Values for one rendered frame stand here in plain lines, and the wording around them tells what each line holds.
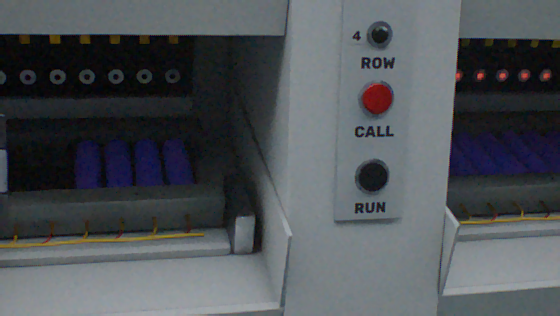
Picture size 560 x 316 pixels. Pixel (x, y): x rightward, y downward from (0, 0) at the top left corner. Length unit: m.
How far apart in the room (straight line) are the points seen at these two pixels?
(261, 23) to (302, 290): 0.15
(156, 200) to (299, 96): 0.12
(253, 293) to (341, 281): 0.05
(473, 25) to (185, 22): 0.16
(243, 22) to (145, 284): 0.16
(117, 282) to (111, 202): 0.05
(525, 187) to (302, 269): 0.19
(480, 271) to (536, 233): 0.06
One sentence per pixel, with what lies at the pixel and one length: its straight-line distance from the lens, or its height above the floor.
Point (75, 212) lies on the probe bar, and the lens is 0.46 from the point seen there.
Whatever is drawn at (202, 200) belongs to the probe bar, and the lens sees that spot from 0.46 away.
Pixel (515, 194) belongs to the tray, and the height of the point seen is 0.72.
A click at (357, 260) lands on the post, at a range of 0.42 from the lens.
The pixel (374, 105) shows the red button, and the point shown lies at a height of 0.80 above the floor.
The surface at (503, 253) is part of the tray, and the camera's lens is 0.50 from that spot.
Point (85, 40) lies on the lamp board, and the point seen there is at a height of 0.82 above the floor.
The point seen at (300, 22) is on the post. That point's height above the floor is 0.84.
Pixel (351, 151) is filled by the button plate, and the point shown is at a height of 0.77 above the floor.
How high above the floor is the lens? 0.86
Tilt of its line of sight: 13 degrees down
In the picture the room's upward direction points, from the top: 1 degrees clockwise
